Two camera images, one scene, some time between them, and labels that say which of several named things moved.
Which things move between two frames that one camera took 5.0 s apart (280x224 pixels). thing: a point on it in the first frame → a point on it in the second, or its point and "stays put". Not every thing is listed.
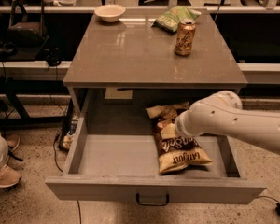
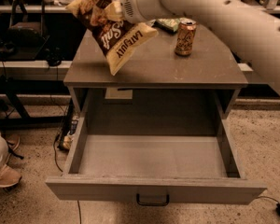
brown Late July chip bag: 179,152 → 115,39
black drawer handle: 152,203 stays put
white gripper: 181,126 → 134,4
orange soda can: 185,36 stays put
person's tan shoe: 5,176 stays put
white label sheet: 115,93 stays put
